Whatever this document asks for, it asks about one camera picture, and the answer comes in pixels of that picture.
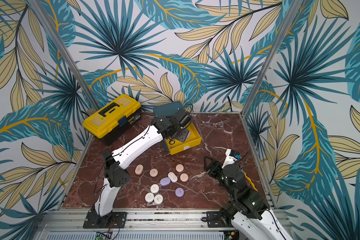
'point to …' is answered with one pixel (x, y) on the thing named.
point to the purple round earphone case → (179, 192)
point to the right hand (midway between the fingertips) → (208, 159)
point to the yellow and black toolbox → (111, 123)
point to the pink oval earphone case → (139, 169)
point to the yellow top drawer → (192, 138)
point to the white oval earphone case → (172, 176)
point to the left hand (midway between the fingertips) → (181, 135)
